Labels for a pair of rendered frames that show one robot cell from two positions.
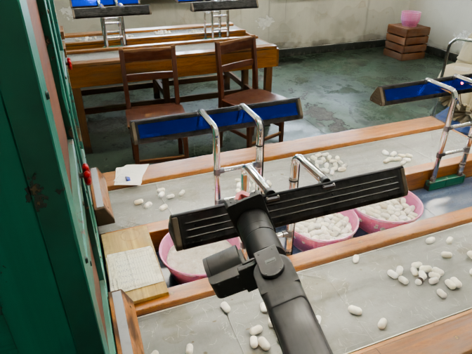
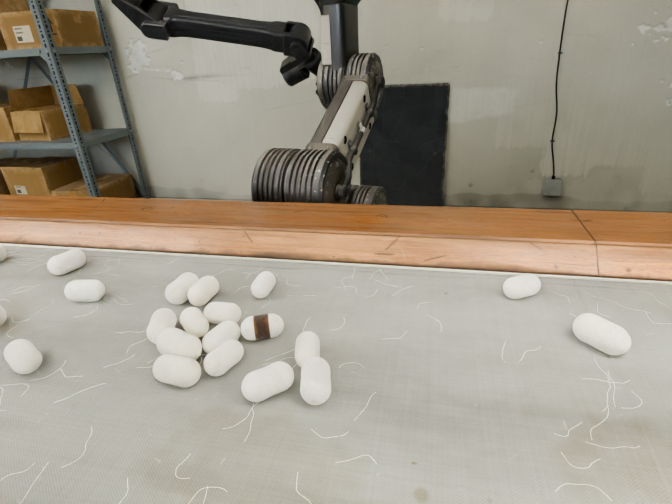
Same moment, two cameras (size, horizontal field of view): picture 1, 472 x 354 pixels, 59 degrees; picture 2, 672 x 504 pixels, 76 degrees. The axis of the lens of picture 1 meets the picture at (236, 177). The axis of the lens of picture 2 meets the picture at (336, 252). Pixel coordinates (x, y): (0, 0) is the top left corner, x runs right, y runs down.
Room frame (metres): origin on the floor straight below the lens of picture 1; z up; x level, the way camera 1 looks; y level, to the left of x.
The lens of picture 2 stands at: (1.10, -0.34, 0.94)
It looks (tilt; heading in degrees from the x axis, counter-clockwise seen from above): 26 degrees down; 215
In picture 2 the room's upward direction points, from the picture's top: 3 degrees counter-clockwise
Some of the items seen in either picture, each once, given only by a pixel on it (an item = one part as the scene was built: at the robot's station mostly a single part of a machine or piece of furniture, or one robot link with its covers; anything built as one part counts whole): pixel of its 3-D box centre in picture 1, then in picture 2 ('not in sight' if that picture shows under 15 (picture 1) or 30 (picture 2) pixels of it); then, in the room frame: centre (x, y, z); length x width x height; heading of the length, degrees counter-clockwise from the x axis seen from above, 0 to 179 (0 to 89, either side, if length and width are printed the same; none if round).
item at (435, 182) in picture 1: (442, 131); not in sight; (1.64, -0.88, 0.90); 0.20 x 0.19 x 0.45; 111
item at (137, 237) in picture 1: (132, 262); not in sight; (0.97, 0.32, 0.77); 0.33 x 0.15 x 0.01; 21
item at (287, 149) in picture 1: (289, 163); not in sight; (1.78, -0.25, 0.67); 1.81 x 0.12 x 0.19; 111
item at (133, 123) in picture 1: (220, 117); not in sight; (1.37, 0.05, 1.08); 0.62 x 0.08 x 0.07; 111
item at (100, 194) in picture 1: (100, 193); not in sight; (1.27, 0.49, 0.83); 0.30 x 0.06 x 0.07; 21
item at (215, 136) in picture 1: (230, 172); not in sight; (1.30, 0.02, 0.90); 0.20 x 0.19 x 0.45; 111
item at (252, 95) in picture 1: (251, 98); not in sight; (3.29, -0.13, 0.45); 0.44 x 0.43 x 0.91; 131
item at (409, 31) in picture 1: (407, 34); not in sight; (6.40, -2.53, 0.32); 0.42 x 0.42 x 0.64; 21
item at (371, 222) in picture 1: (383, 211); not in sight; (1.30, -0.56, 0.72); 0.27 x 0.27 x 0.10
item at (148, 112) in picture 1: (156, 114); not in sight; (2.96, 0.60, 0.45); 0.44 x 0.43 x 0.91; 106
